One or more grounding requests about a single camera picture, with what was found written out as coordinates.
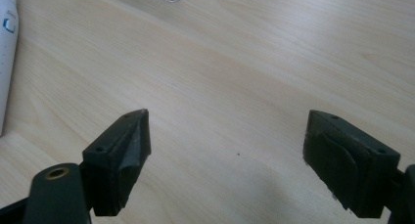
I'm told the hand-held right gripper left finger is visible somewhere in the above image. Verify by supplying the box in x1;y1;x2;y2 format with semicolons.
80;108;153;217

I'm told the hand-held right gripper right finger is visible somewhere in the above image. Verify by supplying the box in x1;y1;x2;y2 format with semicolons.
302;109;401;219

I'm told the white tube with blue print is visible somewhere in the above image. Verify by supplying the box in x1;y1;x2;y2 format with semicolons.
0;0;20;137

